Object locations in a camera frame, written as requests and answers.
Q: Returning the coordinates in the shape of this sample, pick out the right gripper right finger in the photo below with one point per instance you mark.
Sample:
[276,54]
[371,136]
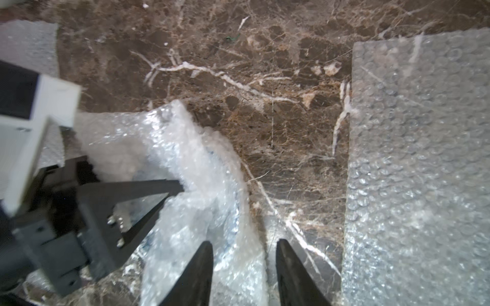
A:
[295,285]

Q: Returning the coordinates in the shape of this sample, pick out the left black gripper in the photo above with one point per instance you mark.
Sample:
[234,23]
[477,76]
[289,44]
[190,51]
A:
[113,218]

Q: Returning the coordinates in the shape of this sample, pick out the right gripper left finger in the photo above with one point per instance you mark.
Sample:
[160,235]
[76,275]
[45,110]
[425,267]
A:
[194,285]

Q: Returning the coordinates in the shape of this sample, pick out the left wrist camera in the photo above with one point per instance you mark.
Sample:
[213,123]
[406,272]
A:
[30,103]

